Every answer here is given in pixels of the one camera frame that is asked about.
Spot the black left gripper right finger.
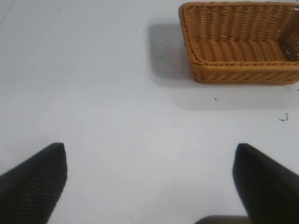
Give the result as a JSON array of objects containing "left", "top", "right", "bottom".
[{"left": 232, "top": 143, "right": 299, "bottom": 224}]

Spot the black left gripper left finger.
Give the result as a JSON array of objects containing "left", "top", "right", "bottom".
[{"left": 0, "top": 142, "right": 68, "bottom": 224}]

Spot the brown woven wicker basket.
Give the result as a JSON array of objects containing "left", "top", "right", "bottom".
[{"left": 178, "top": 1, "right": 299, "bottom": 86}]

